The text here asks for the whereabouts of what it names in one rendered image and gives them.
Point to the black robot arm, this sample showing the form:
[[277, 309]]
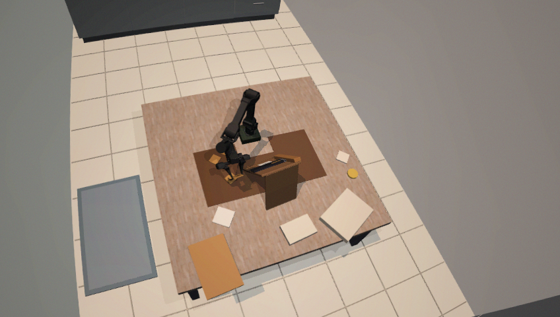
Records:
[[247, 105]]

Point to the tan flat rectangular board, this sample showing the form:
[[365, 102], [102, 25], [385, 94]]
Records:
[[215, 266]]

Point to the yellow flat disc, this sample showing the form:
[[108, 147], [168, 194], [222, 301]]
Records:
[[352, 173]]

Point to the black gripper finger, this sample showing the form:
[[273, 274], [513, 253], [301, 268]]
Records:
[[241, 164], [228, 170]]

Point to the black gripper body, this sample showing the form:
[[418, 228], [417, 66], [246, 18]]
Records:
[[222, 165]]

